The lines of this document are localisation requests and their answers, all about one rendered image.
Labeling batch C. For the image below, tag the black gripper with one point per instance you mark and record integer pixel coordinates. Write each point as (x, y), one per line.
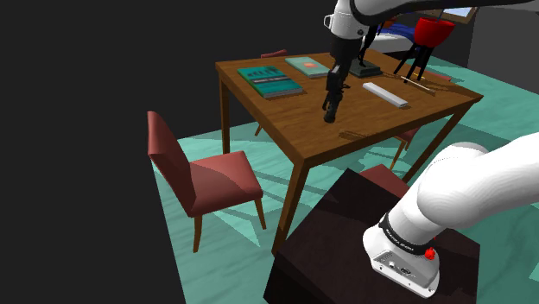
(342, 54)

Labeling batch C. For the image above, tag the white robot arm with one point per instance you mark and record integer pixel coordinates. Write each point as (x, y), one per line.
(463, 189)

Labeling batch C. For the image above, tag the pale green book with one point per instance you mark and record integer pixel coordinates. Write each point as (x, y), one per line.
(306, 65)

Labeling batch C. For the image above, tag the bed with blue blanket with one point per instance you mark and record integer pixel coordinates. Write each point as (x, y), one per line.
(393, 42)

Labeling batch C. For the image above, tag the white long remote control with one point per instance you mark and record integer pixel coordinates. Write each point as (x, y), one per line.
(385, 94)

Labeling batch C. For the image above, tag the red chair with wooden legs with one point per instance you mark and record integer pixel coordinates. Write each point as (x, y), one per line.
(273, 53)
(219, 181)
(408, 135)
(383, 179)

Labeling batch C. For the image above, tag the brown wooden table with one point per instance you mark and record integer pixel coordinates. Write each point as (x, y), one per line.
(311, 122)

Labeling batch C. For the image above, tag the teal book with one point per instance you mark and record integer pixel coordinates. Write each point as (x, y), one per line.
(269, 81)

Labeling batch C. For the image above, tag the thin wooden pencil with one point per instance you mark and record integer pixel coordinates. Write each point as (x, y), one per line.
(417, 83)

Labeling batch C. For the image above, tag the red pot on black tripod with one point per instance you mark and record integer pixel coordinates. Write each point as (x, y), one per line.
(433, 31)

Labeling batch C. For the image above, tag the framed window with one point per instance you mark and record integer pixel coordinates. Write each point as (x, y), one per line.
(457, 12)

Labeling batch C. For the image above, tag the dark robot stand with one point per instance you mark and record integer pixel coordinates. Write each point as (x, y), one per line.
(332, 244)

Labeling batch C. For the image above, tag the teal patterned rug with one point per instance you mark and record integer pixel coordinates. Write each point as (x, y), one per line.
(227, 269)

